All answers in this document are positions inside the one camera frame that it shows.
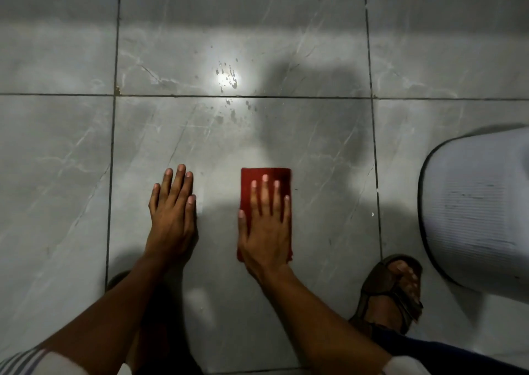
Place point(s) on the person's left hand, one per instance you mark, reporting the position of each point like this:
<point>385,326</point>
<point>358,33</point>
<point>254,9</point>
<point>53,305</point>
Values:
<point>171,226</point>

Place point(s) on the person's right hand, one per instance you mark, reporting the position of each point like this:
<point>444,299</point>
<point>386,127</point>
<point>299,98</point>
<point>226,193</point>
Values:
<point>266,238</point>

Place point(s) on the person's right thumb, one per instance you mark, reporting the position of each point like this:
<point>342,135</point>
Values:
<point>244,228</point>

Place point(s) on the person's right middle finger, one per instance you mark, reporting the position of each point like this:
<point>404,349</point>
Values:
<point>265,197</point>

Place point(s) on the person's right little finger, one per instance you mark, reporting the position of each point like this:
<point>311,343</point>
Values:
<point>286,211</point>

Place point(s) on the person's left little finger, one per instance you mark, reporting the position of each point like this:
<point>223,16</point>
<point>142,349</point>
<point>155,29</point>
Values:
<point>154,201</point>

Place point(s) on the person's left thumb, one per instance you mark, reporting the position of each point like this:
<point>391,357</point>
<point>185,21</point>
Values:
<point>191,217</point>

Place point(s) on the person's left middle finger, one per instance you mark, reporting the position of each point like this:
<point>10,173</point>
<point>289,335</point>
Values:
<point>178,186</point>

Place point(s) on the red cleaning cloth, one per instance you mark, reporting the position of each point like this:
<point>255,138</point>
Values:
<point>248,191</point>

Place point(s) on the person's left forearm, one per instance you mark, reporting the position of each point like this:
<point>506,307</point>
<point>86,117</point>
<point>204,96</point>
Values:
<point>107,317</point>

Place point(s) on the person's right forearm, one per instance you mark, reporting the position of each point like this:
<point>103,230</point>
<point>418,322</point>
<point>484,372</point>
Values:
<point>314,325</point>

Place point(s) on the person's right foot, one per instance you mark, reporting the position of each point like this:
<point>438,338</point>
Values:
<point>403,279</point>

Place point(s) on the white plastic bucket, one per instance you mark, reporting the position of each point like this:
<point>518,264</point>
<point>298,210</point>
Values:
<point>479,213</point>

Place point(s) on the dark blue trousers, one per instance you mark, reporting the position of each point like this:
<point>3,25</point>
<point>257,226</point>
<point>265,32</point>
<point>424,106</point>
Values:
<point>450,356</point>

